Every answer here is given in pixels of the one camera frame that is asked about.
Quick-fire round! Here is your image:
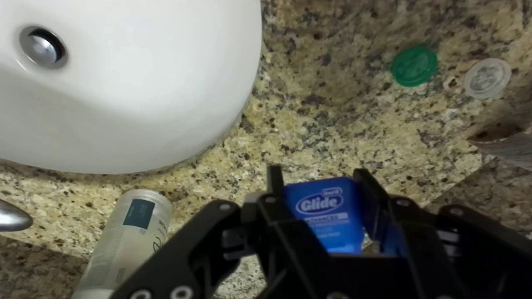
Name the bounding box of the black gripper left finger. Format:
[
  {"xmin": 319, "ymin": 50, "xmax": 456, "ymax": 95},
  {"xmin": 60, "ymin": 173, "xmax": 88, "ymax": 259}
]
[{"xmin": 110, "ymin": 164, "xmax": 327, "ymax": 299}]

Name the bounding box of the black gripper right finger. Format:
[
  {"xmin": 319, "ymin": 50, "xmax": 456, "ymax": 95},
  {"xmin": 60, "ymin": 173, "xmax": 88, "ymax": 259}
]
[{"xmin": 352, "ymin": 168, "xmax": 532, "ymax": 299}]

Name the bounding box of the blue Glide floss box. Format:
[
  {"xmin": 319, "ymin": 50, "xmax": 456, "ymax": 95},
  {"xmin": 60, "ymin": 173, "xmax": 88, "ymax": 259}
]
[{"xmin": 283, "ymin": 174, "xmax": 401, "ymax": 257}]

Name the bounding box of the white oval sink basin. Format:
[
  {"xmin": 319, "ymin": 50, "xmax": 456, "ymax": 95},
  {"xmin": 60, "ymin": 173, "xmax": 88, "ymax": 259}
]
[{"xmin": 0, "ymin": 0, "xmax": 263, "ymax": 174}]

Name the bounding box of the chrome sink drain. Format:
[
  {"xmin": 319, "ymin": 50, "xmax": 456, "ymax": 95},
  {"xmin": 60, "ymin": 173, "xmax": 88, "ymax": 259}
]
[{"xmin": 18, "ymin": 26, "xmax": 68, "ymax": 70}]

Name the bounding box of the clear solution bottle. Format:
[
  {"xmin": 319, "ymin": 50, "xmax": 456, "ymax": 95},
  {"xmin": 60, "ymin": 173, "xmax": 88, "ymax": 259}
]
[{"xmin": 71, "ymin": 189, "xmax": 173, "ymax": 299}]

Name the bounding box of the clear contact lens cap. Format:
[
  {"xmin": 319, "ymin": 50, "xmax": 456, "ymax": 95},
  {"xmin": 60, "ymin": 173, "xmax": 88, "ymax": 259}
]
[{"xmin": 464, "ymin": 58, "xmax": 512, "ymax": 100}]

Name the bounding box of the green contact lens cap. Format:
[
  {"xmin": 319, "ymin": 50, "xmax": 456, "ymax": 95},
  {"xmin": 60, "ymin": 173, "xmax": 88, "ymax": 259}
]
[{"xmin": 391, "ymin": 45, "xmax": 439, "ymax": 86}]

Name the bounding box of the chrome faucet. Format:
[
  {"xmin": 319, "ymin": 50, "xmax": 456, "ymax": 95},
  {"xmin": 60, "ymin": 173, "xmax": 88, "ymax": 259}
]
[{"xmin": 0, "ymin": 201, "xmax": 33, "ymax": 231}]

